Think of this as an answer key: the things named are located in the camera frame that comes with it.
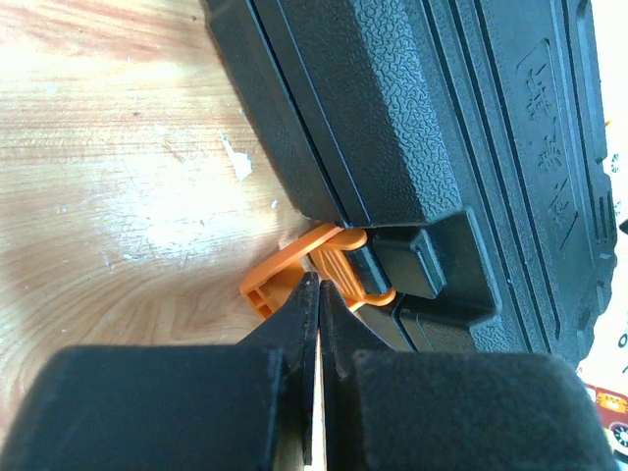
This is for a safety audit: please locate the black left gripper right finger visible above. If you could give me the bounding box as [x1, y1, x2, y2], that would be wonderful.
[319, 282, 616, 470]

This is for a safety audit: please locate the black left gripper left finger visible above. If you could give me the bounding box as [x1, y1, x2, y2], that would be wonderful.
[1, 273, 319, 470]

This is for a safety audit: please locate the black plastic tool case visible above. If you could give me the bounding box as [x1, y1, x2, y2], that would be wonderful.
[207, 1, 617, 364]

